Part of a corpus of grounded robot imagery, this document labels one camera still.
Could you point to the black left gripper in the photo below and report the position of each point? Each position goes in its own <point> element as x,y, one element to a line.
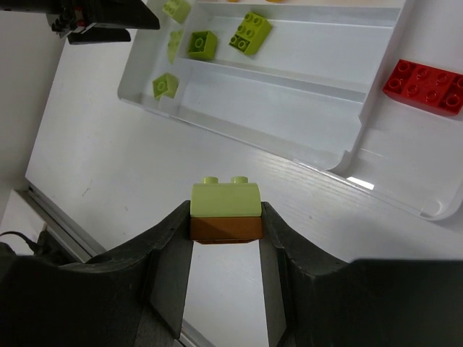
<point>90,21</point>

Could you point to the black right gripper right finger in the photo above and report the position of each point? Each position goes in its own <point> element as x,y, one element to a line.
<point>315,299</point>

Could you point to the light green square lego half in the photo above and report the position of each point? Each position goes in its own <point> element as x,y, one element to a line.
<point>175,38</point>

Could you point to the long light green lego brick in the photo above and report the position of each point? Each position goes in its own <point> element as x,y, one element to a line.
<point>225,213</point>

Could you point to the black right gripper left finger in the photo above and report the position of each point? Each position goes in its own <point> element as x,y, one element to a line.
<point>97,296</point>

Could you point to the light green square lego brick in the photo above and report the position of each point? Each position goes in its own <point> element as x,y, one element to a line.
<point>178,10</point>

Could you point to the small light green lego brick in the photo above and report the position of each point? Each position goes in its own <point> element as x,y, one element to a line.
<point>165,85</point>

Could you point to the red green lego cluster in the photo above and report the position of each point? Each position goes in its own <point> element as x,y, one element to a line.
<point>424,87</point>

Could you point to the white divided sorting tray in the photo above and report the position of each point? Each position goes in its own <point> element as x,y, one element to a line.
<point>313,93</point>

